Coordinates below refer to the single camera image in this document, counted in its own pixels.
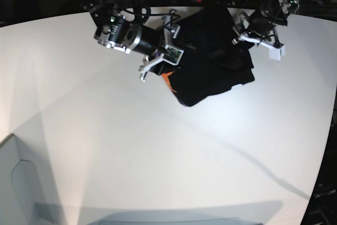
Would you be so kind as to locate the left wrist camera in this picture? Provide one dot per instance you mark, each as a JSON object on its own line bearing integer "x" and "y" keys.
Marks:
{"x": 276, "y": 53}

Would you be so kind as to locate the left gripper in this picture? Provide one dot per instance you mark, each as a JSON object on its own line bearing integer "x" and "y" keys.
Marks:
{"x": 258, "y": 29}

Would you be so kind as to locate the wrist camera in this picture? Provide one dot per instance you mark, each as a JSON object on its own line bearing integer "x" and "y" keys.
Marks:
{"x": 173, "y": 55}
{"x": 276, "y": 53}

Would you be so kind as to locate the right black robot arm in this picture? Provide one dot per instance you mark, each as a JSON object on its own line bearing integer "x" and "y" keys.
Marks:
{"x": 120, "y": 25}

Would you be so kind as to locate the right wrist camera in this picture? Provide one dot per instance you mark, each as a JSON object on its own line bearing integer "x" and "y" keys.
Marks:
{"x": 173, "y": 55}

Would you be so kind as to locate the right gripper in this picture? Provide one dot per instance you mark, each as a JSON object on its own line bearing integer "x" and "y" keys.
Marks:
{"x": 152, "y": 42}

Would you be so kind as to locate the black T-shirt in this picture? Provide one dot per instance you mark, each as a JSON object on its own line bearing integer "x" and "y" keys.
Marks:
{"x": 211, "y": 63}

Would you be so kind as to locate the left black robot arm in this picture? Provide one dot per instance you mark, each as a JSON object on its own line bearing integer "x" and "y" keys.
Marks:
{"x": 280, "y": 8}

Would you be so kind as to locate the grey robot base cover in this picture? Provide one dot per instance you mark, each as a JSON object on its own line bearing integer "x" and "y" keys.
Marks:
{"x": 22, "y": 197}

